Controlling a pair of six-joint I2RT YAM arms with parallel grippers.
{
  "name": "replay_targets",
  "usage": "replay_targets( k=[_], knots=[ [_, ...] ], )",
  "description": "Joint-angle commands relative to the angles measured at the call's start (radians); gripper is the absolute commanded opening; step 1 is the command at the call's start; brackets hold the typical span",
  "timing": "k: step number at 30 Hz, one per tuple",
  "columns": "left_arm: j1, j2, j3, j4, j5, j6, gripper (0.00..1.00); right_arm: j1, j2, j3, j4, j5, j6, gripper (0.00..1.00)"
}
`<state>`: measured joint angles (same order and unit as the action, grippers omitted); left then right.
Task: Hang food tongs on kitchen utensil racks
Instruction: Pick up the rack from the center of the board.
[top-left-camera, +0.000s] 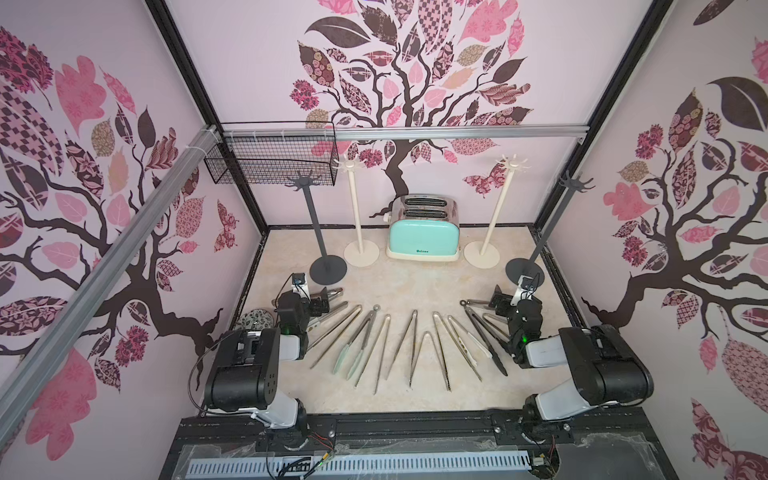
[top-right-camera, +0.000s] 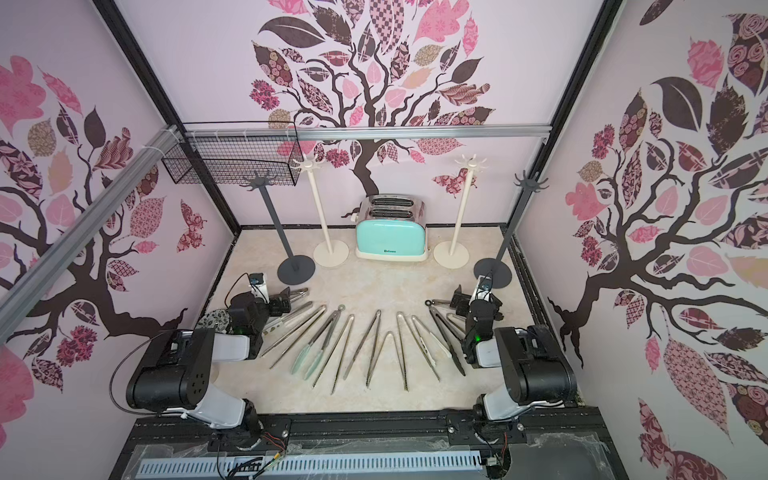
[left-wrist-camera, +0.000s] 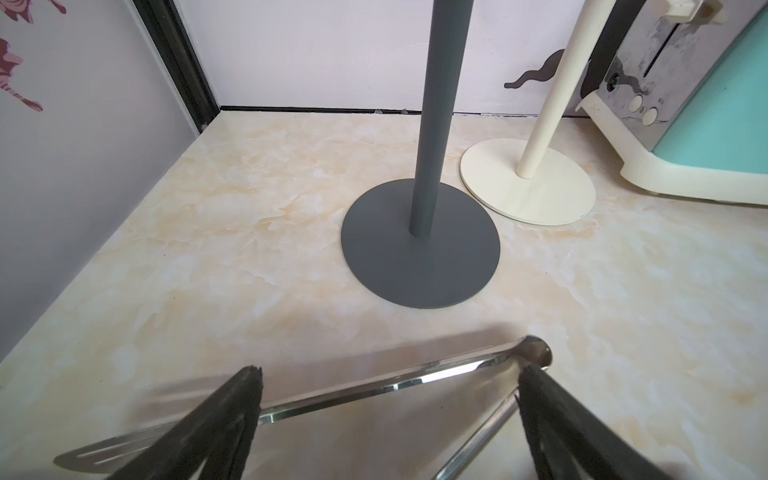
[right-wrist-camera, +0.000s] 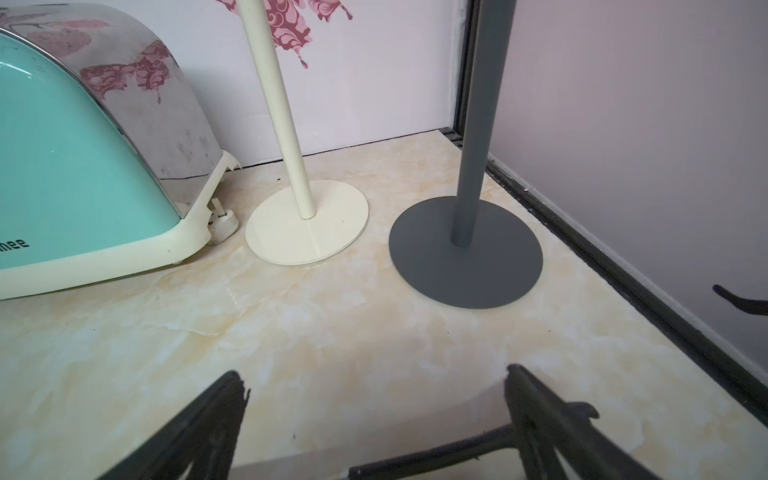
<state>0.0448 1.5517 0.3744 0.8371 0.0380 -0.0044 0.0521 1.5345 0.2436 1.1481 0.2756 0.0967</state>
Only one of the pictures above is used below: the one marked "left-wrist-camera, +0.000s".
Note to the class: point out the slotted steel spatula tongs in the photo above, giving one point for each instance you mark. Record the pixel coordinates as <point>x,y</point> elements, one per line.
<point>108,455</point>

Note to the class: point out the mint green toaster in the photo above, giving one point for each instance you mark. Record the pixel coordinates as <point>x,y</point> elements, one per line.
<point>681,95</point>

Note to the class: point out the cream utensil rack left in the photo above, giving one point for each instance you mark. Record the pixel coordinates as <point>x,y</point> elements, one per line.
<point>528,181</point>

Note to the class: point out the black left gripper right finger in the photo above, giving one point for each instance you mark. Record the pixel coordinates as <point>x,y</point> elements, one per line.
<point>567,441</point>

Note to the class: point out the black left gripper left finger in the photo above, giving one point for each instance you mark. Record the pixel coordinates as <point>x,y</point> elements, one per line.
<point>213,440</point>

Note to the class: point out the grey utensil rack stand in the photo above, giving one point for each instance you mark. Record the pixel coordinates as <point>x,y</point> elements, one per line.
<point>418,242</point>

